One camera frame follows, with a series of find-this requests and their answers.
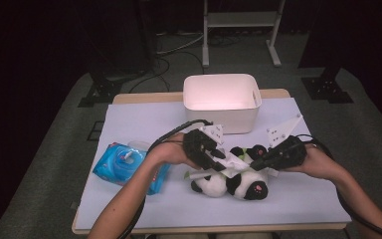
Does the black floor cable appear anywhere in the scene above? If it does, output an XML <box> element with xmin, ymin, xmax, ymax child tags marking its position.
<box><xmin>128</xmin><ymin>51</ymin><xmax>207</xmax><ymax>94</ymax></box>

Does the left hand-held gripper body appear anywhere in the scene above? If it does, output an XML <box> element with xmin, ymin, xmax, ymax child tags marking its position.
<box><xmin>182</xmin><ymin>123</ymin><xmax>225</xmax><ymax>167</ymax></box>

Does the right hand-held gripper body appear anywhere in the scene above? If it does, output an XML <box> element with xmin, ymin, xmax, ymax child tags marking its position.
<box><xmin>267</xmin><ymin>114</ymin><xmax>307</xmax><ymax>168</ymax></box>

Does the white wet wipe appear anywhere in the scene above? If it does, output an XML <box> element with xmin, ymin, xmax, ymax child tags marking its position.
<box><xmin>188</xmin><ymin>150</ymin><xmax>280</xmax><ymax>181</ymax></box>

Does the black metal stand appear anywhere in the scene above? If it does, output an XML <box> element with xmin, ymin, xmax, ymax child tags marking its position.
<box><xmin>78</xmin><ymin>66</ymin><xmax>123</xmax><ymax>108</ymax></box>
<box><xmin>300</xmin><ymin>66</ymin><xmax>354</xmax><ymax>105</ymax></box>

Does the white metal stand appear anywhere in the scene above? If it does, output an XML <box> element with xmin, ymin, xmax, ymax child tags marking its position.
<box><xmin>202</xmin><ymin>0</ymin><xmax>287</xmax><ymax>69</ymax></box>

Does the pale lilac table mat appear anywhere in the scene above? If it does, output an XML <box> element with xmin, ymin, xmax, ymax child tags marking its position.
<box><xmin>74</xmin><ymin>98</ymin><xmax>352</xmax><ymax>231</ymax></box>

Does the white plastic storage bin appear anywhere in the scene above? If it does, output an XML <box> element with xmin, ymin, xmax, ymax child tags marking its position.
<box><xmin>182</xmin><ymin>73</ymin><xmax>263</xmax><ymax>135</ymax></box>

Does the person's right hand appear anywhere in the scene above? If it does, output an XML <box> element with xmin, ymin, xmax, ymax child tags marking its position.
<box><xmin>283</xmin><ymin>145</ymin><xmax>337</xmax><ymax>182</ymax></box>

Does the hand-held gripper black cable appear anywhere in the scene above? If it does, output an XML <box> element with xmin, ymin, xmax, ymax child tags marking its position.
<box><xmin>294</xmin><ymin>133</ymin><xmax>382</xmax><ymax>239</ymax></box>
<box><xmin>117</xmin><ymin>119</ymin><xmax>213</xmax><ymax>239</ymax></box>

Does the panda plush toy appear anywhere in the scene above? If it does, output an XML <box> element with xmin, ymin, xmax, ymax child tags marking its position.
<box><xmin>183</xmin><ymin>143</ymin><xmax>280</xmax><ymax>201</ymax></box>

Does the blue wet wipes packet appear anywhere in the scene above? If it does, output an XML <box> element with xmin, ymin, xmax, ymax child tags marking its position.
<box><xmin>92</xmin><ymin>140</ymin><xmax>172</xmax><ymax>196</ymax></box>

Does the person's left hand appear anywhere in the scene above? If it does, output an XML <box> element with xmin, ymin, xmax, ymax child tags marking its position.
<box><xmin>147</xmin><ymin>132</ymin><xmax>200</xmax><ymax>168</ymax></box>

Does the white floor cable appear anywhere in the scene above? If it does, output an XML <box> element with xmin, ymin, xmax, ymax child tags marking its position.
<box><xmin>155</xmin><ymin>31</ymin><xmax>207</xmax><ymax>56</ymax></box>

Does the right hand-held gripper black cable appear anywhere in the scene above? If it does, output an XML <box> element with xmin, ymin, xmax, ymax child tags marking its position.
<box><xmin>294</xmin><ymin>133</ymin><xmax>382</xmax><ymax>239</ymax></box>

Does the left hand-held gripper black cable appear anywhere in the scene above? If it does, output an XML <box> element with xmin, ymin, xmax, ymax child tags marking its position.
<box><xmin>117</xmin><ymin>119</ymin><xmax>213</xmax><ymax>239</ymax></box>

